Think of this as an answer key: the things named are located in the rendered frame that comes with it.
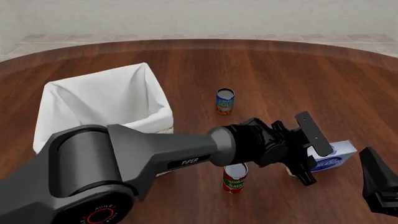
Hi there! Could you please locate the red tomato sauce can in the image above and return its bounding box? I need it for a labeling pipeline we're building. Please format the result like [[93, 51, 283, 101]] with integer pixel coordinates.
[[222, 162, 249, 194]]

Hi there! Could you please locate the basket with white cloth lining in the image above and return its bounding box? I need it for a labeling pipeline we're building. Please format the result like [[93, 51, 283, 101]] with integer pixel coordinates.
[[32, 62, 174, 177]]

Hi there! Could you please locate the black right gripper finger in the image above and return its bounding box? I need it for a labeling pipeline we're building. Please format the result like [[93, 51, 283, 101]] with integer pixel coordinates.
[[359, 146, 398, 197]]

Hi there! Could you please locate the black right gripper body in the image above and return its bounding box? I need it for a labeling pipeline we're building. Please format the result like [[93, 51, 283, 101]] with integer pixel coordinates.
[[363, 191, 398, 214]]

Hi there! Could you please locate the white and blue cream cheese box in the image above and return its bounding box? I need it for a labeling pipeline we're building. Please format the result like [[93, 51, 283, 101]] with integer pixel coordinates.
[[286, 139, 358, 178]]

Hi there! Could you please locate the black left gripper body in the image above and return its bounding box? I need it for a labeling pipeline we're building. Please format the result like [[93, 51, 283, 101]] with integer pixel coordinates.
[[271, 119, 314, 169]]

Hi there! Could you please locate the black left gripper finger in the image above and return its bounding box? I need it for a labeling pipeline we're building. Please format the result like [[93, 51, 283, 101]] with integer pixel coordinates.
[[287, 161, 318, 187]]

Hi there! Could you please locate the blue soup can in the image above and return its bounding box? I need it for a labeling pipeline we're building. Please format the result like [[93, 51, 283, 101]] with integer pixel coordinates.
[[215, 87, 236, 116]]

